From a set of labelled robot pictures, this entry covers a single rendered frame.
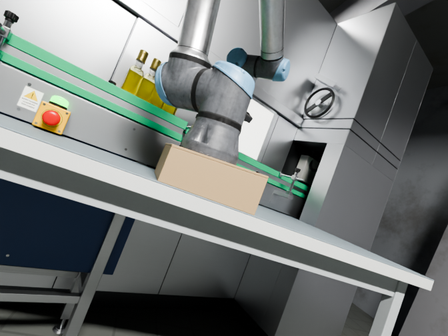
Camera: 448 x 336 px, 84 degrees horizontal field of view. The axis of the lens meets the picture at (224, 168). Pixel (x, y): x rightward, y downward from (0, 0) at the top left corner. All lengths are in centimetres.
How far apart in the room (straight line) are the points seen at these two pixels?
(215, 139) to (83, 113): 47
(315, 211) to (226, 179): 100
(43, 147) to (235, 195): 38
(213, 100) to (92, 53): 74
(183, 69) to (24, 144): 37
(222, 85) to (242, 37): 96
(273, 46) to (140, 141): 54
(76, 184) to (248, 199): 36
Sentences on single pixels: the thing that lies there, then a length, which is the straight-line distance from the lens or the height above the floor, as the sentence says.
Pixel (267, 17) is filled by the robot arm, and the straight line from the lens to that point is 84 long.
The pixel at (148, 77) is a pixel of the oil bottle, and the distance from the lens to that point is 108.
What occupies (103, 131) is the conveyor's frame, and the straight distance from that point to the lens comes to 90.
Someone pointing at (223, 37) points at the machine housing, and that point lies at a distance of 147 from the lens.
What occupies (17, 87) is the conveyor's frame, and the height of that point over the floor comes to 83.
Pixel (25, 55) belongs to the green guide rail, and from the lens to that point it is 94.
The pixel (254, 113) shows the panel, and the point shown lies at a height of 124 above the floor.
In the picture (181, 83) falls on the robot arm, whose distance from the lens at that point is 67.
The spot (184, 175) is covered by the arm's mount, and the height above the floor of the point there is 78.
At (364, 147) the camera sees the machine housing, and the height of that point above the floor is 130.
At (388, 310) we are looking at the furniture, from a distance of 104.
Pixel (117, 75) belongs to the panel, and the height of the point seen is 105.
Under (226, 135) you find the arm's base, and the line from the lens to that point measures 58.
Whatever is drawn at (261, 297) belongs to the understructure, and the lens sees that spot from 168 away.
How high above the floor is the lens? 80
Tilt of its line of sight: 3 degrees up
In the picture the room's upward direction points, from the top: 21 degrees clockwise
